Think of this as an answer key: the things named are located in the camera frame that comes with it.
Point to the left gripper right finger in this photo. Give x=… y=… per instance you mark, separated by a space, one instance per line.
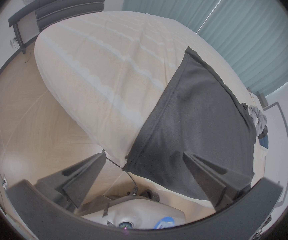
x=214 y=181

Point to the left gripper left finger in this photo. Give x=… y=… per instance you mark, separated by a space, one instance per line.
x=84 y=179

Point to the black T-shirt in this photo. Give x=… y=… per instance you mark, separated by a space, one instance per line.
x=196 y=121

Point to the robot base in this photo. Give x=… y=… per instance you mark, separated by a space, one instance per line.
x=139 y=214

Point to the bed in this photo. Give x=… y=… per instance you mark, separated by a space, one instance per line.
x=96 y=71

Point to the dark blue garment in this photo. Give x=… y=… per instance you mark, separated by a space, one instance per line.
x=265 y=142

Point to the black shiny garment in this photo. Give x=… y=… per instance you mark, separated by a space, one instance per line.
x=263 y=133

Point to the grey garment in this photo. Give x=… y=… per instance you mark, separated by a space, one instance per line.
x=257 y=116

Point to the white printed pillow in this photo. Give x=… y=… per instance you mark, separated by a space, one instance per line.
x=253 y=97

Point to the grey bedside table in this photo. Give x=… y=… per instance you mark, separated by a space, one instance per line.
x=262 y=97

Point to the blue-green curtain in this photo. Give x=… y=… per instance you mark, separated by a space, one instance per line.
x=171 y=1
x=254 y=46

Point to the black chest of drawers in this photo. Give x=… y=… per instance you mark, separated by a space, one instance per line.
x=71 y=9

